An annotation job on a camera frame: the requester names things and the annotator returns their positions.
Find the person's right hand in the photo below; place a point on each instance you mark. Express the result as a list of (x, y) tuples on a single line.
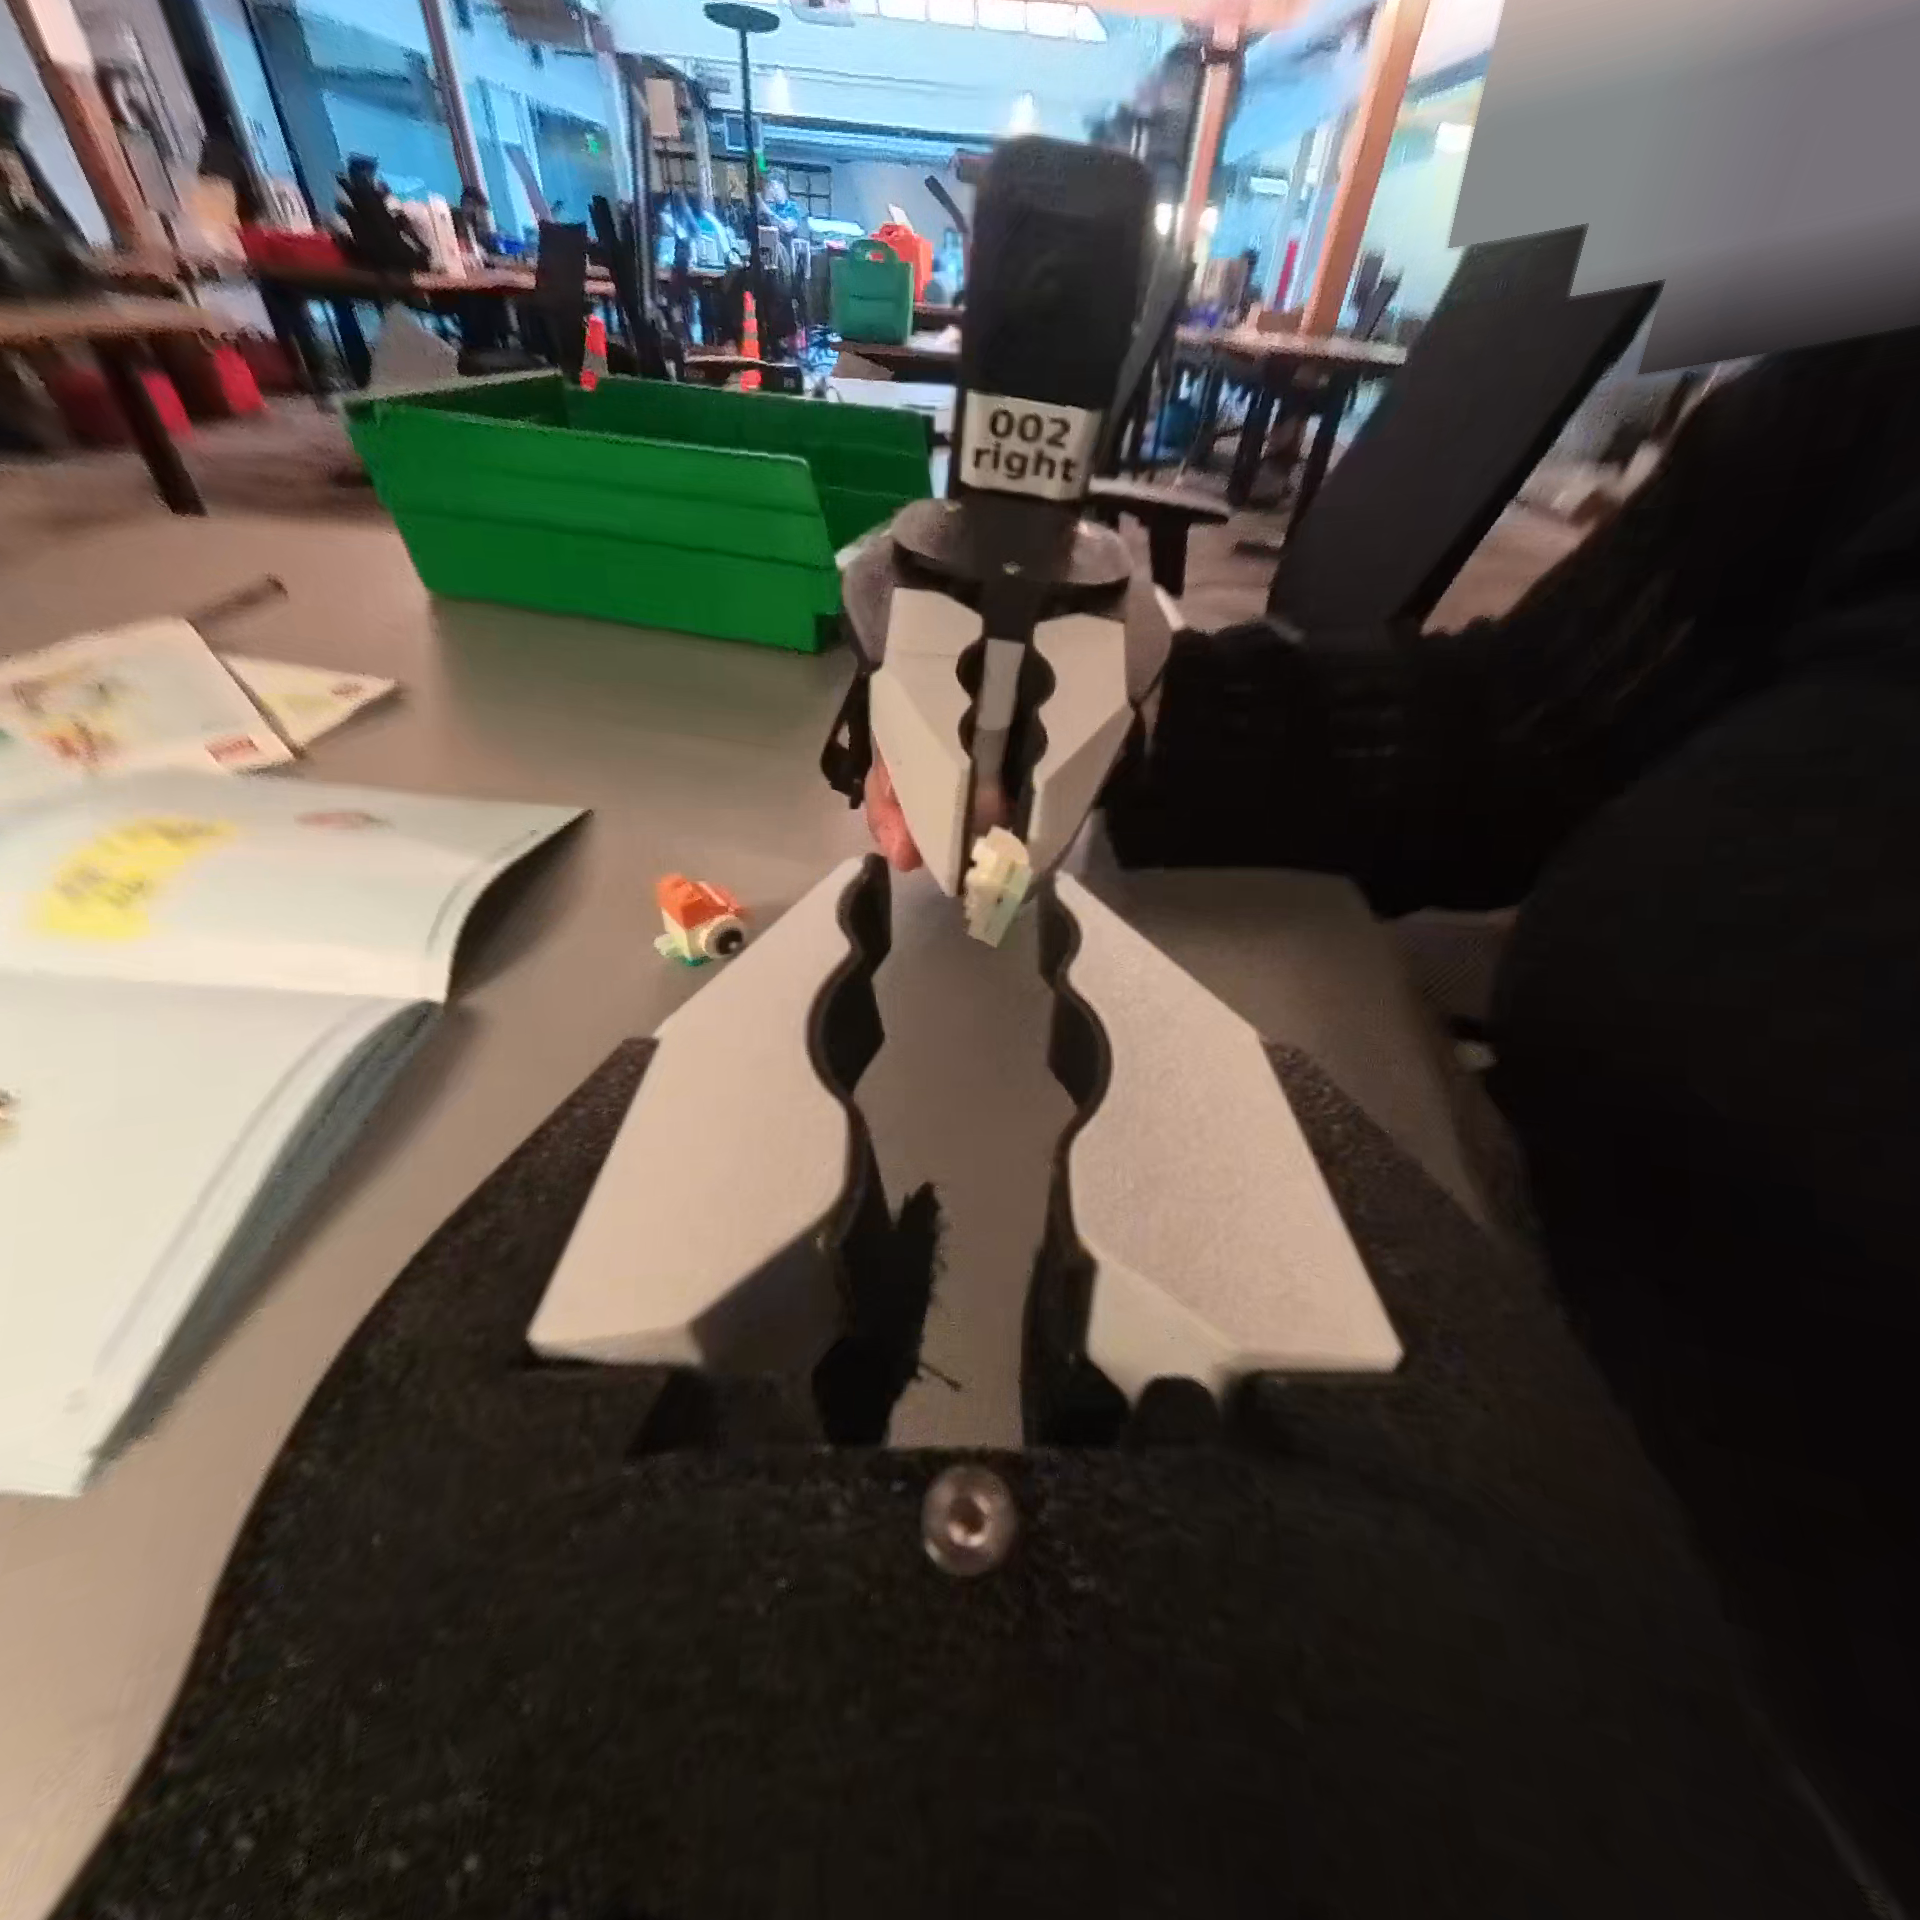
[(891, 819)]

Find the wooden side table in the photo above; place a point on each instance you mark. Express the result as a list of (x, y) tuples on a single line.
[(106, 323)]

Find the small white leaflet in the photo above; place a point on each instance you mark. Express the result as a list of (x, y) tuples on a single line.
[(307, 695)]

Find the open light blue instruction book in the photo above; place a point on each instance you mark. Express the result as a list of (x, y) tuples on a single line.
[(224, 1019)]

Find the green tote bag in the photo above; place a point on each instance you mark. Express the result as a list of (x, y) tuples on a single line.
[(873, 294)]

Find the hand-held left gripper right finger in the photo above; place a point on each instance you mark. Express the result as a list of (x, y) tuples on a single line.
[(1215, 1184)]

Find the dark pencil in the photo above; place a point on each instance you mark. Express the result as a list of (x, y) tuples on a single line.
[(235, 599)]

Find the long dark workbench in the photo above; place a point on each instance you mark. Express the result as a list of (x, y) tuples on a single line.
[(404, 283)]

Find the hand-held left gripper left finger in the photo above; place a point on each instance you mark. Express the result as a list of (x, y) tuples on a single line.
[(705, 1171)]

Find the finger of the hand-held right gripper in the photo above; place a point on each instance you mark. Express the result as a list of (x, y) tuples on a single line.
[(1084, 705), (921, 721)]

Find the small colourful instruction booklet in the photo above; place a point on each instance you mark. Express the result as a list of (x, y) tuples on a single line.
[(120, 698)]

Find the person's black clothed body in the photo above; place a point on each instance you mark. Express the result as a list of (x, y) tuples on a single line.
[(1724, 1201)]

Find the orange and white lego assembly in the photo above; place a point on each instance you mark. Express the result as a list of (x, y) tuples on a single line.
[(692, 915)]

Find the dark table with metal legs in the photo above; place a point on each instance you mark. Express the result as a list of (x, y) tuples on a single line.
[(1305, 352)]

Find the red crates under table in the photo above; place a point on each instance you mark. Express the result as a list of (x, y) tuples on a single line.
[(210, 383)]

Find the orange pillar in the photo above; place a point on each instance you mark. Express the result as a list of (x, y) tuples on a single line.
[(1364, 164)]

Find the white lego piece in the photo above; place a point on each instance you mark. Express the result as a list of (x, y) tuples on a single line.
[(996, 884)]

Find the orange traffic cone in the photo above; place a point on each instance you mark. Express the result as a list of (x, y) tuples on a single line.
[(593, 352), (748, 342)]

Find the green plastic bin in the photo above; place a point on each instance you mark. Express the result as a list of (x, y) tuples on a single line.
[(600, 510)]

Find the person's right forearm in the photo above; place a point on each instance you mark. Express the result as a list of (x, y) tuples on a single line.
[(1320, 750)]

